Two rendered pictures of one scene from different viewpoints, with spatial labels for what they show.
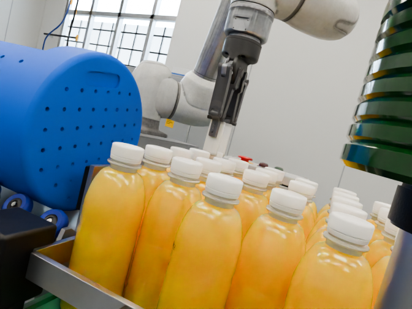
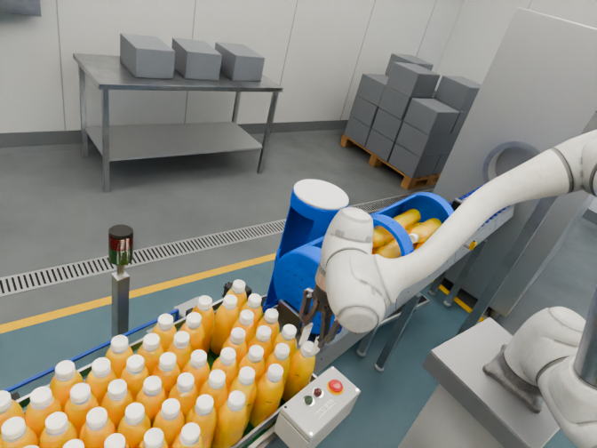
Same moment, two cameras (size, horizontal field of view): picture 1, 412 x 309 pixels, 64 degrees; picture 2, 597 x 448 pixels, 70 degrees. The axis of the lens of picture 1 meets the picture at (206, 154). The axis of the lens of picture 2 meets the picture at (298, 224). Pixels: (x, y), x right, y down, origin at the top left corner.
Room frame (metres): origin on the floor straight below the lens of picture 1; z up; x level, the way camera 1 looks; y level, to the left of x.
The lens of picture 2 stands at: (0.75, -0.85, 2.00)
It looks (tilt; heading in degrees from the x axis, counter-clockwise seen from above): 32 degrees down; 104
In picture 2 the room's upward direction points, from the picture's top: 15 degrees clockwise
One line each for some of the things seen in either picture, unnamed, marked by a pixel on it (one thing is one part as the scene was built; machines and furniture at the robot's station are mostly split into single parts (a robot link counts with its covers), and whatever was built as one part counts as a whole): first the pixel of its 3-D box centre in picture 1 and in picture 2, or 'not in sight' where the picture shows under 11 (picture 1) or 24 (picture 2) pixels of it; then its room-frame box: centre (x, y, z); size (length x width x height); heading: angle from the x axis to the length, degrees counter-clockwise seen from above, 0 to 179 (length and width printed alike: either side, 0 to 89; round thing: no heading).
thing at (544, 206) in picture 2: not in sight; (510, 260); (1.41, 1.43, 0.85); 0.06 x 0.06 x 1.70; 69
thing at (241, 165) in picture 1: (236, 167); (282, 351); (0.61, -0.06, 1.10); 0.04 x 0.04 x 0.02
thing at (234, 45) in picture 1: (238, 63); (326, 298); (0.67, -0.01, 1.30); 0.08 x 0.07 x 0.09; 158
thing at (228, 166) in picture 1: (222, 168); (263, 333); (0.54, -0.03, 1.10); 0.04 x 0.04 x 0.02
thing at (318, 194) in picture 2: not in sight; (321, 194); (0.38, 0.99, 1.03); 0.28 x 0.28 x 0.01
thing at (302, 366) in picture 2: not in sight; (298, 372); (0.67, -0.02, 1.00); 0.07 x 0.07 x 0.19
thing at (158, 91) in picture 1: (149, 89); (551, 344); (1.29, 0.28, 1.23); 0.18 x 0.16 x 0.22; 113
